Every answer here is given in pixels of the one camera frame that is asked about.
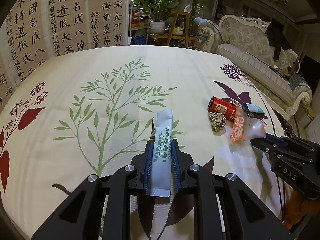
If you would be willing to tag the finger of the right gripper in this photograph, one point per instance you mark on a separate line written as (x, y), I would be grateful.
(274, 139)
(266, 146)

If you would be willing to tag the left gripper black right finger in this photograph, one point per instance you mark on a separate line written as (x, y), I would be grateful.
(224, 207)

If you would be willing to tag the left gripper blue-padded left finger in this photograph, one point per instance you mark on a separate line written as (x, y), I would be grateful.
(100, 206)

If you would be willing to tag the clear orange snack wrapper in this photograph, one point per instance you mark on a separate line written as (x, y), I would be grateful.
(245, 128)

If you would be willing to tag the gold wrapper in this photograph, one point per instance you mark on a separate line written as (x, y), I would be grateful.
(217, 120)

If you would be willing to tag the white green-lettered sachet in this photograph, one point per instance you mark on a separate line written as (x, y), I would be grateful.
(160, 184)

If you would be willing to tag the blue white long box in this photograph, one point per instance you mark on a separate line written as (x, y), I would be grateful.
(252, 108)

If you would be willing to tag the red small bottle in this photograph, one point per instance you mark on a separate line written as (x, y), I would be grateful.
(220, 106)

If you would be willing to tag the dark clothing on sofa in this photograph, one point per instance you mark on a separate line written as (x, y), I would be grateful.
(276, 38)

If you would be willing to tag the floral cream tablecloth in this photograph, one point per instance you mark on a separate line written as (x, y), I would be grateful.
(90, 112)

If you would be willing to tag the ornate white sofa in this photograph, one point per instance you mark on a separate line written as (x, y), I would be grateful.
(244, 42)

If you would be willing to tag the wooden plant stand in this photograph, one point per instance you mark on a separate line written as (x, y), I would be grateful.
(178, 33)

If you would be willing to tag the tall green plant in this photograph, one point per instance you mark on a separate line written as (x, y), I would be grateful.
(196, 11)

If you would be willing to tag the potted plant white pot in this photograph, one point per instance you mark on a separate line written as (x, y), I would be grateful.
(158, 12)

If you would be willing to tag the calligraphy folding screen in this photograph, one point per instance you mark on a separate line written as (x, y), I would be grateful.
(37, 30)

